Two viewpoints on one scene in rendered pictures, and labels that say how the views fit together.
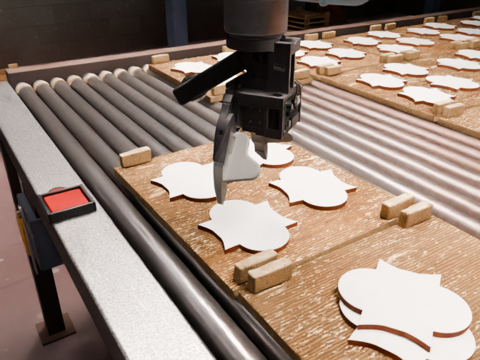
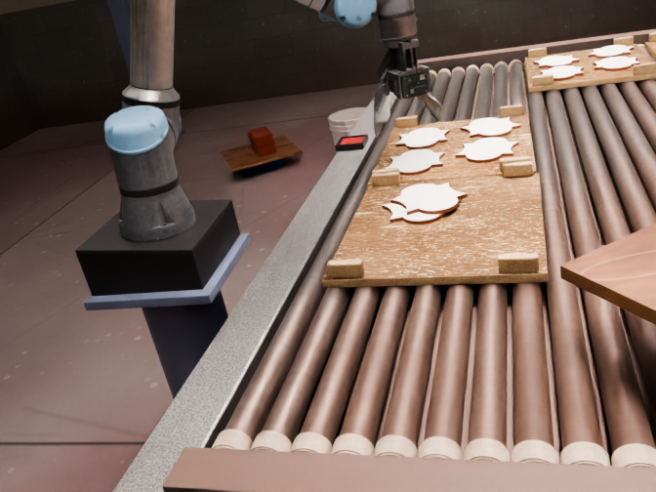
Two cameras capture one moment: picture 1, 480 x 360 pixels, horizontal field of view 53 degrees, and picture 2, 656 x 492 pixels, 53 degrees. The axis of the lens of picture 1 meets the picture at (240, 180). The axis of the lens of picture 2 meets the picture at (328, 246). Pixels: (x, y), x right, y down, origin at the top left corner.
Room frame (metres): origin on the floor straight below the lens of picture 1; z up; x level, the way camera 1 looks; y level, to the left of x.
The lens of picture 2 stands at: (-0.47, -0.97, 1.44)
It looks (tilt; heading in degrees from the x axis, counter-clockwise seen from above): 25 degrees down; 51
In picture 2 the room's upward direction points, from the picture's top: 11 degrees counter-clockwise
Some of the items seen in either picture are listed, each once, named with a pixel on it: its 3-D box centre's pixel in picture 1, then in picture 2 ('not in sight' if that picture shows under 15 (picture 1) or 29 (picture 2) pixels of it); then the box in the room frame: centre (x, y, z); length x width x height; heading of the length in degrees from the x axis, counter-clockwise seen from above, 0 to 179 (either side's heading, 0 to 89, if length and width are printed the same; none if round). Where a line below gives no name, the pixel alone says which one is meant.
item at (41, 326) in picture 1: (33, 234); not in sight; (1.32, 0.69, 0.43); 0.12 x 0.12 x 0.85; 33
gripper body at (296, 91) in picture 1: (260, 85); (404, 67); (0.58, -0.03, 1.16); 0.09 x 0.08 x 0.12; 65
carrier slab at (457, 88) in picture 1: (415, 81); not in sight; (1.33, -0.50, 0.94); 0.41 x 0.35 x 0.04; 32
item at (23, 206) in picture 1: (50, 227); not in sight; (0.85, 0.40, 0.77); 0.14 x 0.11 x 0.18; 33
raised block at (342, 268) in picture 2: not in sight; (346, 268); (0.14, -0.24, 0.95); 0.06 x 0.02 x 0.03; 122
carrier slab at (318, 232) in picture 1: (253, 190); (454, 148); (0.72, -0.02, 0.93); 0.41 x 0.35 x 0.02; 34
